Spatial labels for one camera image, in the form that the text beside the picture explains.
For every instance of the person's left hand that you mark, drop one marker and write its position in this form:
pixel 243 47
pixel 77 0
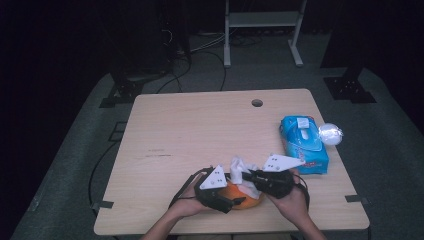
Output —
pixel 186 208

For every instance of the black metal stand base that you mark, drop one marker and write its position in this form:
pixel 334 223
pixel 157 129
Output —
pixel 125 90
pixel 346 88

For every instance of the person's right hand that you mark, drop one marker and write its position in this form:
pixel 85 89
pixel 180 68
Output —
pixel 291 208

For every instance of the shiny white round ball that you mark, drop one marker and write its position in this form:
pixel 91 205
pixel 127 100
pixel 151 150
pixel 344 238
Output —
pixel 330 134

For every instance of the white metal stand frame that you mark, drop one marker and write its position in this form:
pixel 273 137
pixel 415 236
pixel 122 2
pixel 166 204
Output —
pixel 260 19

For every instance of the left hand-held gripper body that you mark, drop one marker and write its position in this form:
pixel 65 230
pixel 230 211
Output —
pixel 213 186

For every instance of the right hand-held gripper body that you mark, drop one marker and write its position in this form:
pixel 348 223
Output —
pixel 275 185

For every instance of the blue wet wipes pack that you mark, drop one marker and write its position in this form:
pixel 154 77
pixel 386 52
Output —
pixel 308 143

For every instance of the orange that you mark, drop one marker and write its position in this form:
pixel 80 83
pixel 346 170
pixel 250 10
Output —
pixel 246 201

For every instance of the dark equipment rack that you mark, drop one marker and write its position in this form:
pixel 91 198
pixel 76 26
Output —
pixel 146 36

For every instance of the black tape strip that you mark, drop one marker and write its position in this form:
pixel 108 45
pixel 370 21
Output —
pixel 105 204
pixel 355 198

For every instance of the white wet wipe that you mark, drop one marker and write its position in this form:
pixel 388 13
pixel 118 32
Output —
pixel 237 170

